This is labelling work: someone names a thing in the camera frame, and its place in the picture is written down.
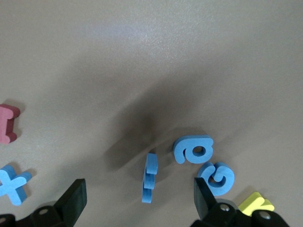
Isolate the yellow foam letter K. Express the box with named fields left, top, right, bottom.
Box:
left=238, top=191, right=275, bottom=217

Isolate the red foam letter I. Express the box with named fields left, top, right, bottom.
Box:
left=0, top=104, right=21, bottom=145

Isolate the brown table cover sheet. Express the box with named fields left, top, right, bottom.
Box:
left=0, top=0, right=303, bottom=227

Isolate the blue foam letter E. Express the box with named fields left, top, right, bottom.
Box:
left=141, top=153, right=159, bottom=204

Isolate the blue foam letter X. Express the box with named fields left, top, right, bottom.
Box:
left=0, top=165, right=33, bottom=206

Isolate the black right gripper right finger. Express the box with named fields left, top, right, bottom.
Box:
left=191, top=177, right=240, bottom=227

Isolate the blue foam letter G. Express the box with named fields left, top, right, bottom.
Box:
left=197, top=162, right=235, bottom=196

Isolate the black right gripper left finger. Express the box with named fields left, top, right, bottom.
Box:
left=32, top=178, right=87, bottom=227

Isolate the blue foam letter a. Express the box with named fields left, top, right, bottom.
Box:
left=172, top=135, right=214, bottom=165

